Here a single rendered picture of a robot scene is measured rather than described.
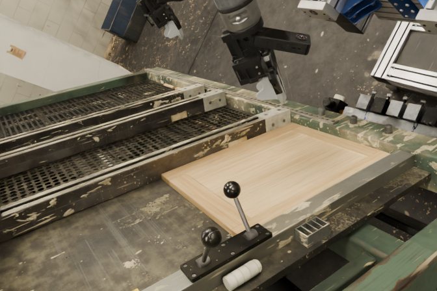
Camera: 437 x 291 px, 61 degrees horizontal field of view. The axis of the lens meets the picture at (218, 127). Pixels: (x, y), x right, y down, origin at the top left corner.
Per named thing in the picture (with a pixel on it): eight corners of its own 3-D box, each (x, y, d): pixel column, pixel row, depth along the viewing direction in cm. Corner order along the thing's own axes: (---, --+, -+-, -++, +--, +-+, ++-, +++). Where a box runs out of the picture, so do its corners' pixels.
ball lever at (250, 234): (264, 236, 78) (239, 177, 79) (250, 244, 76) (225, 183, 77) (255, 236, 81) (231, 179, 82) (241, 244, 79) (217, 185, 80)
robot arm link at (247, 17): (255, -11, 73) (255, 5, 67) (263, 10, 75) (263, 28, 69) (220, 2, 75) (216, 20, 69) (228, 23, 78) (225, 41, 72)
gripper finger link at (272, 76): (274, 86, 83) (261, 54, 78) (281, 84, 82) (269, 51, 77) (275, 99, 79) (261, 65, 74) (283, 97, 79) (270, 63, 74)
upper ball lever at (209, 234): (215, 268, 74) (227, 236, 64) (198, 277, 72) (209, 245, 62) (205, 252, 75) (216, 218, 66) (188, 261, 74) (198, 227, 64)
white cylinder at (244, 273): (231, 294, 71) (263, 274, 75) (230, 282, 70) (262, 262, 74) (223, 285, 73) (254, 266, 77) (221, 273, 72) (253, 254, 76)
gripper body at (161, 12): (152, 28, 139) (133, 0, 132) (169, 14, 141) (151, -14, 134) (160, 30, 133) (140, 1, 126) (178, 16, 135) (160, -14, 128)
